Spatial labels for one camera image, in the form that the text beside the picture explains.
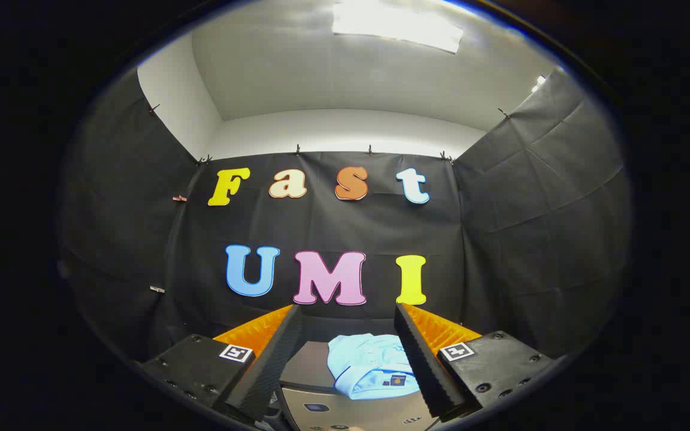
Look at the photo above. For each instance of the glossy grey box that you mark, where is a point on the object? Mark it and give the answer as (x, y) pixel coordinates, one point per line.
(306, 368)

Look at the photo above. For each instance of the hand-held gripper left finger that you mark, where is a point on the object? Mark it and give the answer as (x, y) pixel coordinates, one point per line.
(273, 359)

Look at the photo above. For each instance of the light blue shirt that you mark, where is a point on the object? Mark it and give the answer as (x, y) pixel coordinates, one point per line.
(369, 371)

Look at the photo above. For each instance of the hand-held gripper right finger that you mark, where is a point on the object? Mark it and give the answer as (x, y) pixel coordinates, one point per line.
(420, 359)

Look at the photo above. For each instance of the black backdrop cloth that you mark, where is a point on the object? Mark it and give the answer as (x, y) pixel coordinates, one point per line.
(345, 227)

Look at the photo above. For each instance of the ceiling light panel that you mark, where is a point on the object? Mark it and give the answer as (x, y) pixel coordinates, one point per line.
(396, 24)

